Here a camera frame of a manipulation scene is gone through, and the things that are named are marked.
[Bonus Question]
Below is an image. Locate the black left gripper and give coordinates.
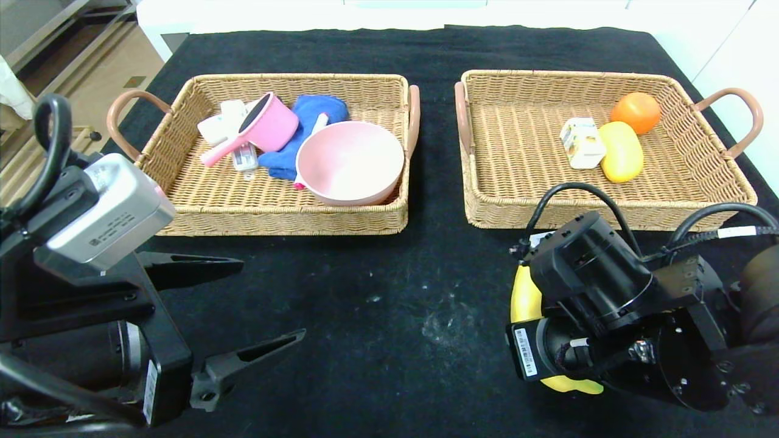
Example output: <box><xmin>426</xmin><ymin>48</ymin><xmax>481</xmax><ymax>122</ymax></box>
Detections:
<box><xmin>12</xmin><ymin>250</ymin><xmax>307</xmax><ymax>428</ymax></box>

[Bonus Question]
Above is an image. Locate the pink saucepan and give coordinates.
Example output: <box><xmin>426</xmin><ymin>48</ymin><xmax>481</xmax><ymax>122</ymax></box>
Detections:
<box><xmin>201</xmin><ymin>91</ymin><xmax>300</xmax><ymax>169</ymax></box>

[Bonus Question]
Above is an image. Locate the white marker with pink caps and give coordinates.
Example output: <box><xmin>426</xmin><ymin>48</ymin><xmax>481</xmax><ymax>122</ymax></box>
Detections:
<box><xmin>294</xmin><ymin>112</ymin><xmax>330</xmax><ymax>190</ymax></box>

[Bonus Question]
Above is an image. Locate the blue towel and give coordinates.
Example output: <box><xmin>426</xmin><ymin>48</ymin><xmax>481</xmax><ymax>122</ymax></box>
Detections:
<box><xmin>258</xmin><ymin>94</ymin><xmax>349</xmax><ymax>183</ymax></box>

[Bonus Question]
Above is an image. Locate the yellow banana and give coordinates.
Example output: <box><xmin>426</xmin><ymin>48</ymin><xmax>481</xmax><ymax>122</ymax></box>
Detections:
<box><xmin>510</xmin><ymin>265</ymin><xmax>604</xmax><ymax>395</ymax></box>

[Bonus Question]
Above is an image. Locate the small juice carton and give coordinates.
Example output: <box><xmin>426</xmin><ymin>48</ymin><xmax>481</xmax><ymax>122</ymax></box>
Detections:
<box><xmin>560</xmin><ymin>117</ymin><xmax>607</xmax><ymax>170</ymax></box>

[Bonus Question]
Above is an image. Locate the yellow mango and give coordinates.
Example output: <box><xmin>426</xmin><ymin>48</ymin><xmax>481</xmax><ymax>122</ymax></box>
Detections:
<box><xmin>598</xmin><ymin>121</ymin><xmax>645</xmax><ymax>184</ymax></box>

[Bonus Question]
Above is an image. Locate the white squeeze tube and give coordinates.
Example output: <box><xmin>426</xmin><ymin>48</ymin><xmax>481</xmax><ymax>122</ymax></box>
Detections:
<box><xmin>220</xmin><ymin>100</ymin><xmax>260</xmax><ymax>181</ymax></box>

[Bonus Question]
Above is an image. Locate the black tablecloth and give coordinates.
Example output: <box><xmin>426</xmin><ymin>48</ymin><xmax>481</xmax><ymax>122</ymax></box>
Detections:
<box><xmin>0</xmin><ymin>26</ymin><xmax>779</xmax><ymax>438</ymax></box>

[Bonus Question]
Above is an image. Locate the white bottle with black cap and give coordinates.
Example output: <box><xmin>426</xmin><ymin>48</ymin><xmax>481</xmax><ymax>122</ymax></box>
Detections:
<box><xmin>197</xmin><ymin>113</ymin><xmax>237</xmax><ymax>147</ymax></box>

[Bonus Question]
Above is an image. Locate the pink bowl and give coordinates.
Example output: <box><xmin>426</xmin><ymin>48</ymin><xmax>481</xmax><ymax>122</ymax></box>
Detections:
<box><xmin>296</xmin><ymin>120</ymin><xmax>405</xmax><ymax>207</ymax></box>

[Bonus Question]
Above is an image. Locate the wooden rack on wheels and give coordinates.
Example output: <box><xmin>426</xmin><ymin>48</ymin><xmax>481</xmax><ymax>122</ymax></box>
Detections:
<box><xmin>0</xmin><ymin>91</ymin><xmax>103</xmax><ymax>204</ymax></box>

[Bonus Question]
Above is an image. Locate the white table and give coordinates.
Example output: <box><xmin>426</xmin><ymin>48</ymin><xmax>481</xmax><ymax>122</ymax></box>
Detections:
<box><xmin>139</xmin><ymin>0</ymin><xmax>658</xmax><ymax>64</ymax></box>

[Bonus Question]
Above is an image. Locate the white cloth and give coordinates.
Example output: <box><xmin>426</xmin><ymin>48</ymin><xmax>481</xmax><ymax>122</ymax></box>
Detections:
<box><xmin>0</xmin><ymin>54</ymin><xmax>36</xmax><ymax>121</ymax></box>

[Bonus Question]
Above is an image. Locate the orange fruit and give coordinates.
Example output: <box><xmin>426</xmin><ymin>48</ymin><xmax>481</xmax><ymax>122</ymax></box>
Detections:
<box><xmin>610</xmin><ymin>92</ymin><xmax>662</xmax><ymax>136</ymax></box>

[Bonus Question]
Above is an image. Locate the wicker basket with brown handles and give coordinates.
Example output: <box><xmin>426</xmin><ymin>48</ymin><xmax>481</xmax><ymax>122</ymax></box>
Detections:
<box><xmin>454</xmin><ymin>69</ymin><xmax>764</xmax><ymax>232</ymax></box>
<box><xmin>107</xmin><ymin>74</ymin><xmax>422</xmax><ymax>236</ymax></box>

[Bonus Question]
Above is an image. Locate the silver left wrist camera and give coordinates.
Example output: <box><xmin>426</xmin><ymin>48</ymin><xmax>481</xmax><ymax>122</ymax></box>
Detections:
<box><xmin>33</xmin><ymin>152</ymin><xmax>177</xmax><ymax>272</ymax></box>

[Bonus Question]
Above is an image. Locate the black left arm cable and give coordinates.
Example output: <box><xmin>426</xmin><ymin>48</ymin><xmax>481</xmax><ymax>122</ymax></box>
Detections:
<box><xmin>0</xmin><ymin>93</ymin><xmax>147</xmax><ymax>429</ymax></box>

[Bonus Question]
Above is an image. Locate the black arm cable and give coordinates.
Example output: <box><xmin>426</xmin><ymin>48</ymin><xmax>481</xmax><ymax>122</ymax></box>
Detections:
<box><xmin>0</xmin><ymin>93</ymin><xmax>147</xmax><ymax>429</ymax></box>
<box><xmin>522</xmin><ymin>182</ymin><xmax>779</xmax><ymax>259</ymax></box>

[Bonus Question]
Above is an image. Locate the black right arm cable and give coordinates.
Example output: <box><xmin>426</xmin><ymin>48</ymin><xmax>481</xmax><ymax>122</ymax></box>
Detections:
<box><xmin>522</xmin><ymin>182</ymin><xmax>779</xmax><ymax>259</ymax></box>

